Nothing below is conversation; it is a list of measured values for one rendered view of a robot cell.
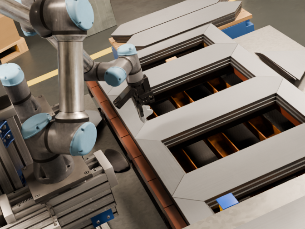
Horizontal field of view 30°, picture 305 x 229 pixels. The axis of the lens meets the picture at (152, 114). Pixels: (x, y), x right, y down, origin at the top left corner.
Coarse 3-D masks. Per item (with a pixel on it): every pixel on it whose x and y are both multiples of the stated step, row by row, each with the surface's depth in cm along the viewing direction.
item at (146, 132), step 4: (144, 124) 255; (148, 124) 254; (144, 128) 252; (148, 128) 252; (140, 132) 251; (144, 132) 250; (148, 132) 249; (152, 132) 248; (144, 136) 247; (148, 136) 246; (152, 136) 246; (156, 136) 245
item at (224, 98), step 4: (220, 92) 262; (224, 92) 262; (228, 92) 261; (212, 96) 261; (216, 96) 260; (220, 96) 259; (224, 96) 259; (228, 96) 258; (232, 96) 257; (216, 100) 257; (220, 100) 257; (224, 100) 256; (228, 100) 255; (232, 100) 254; (236, 100) 254; (220, 104) 254; (224, 104) 254; (228, 104) 253; (232, 104) 252; (236, 104) 251; (240, 104) 251; (224, 108) 251; (228, 108) 250; (232, 108) 249; (236, 108) 249; (228, 112) 248
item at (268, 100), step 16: (176, 48) 314; (144, 64) 311; (224, 64) 288; (240, 64) 280; (176, 80) 283; (272, 96) 252; (240, 112) 249; (288, 112) 244; (192, 128) 245; (208, 128) 246; (176, 144) 244; (176, 160) 233; (304, 160) 213; (272, 176) 210; (224, 192) 207; (240, 192) 208
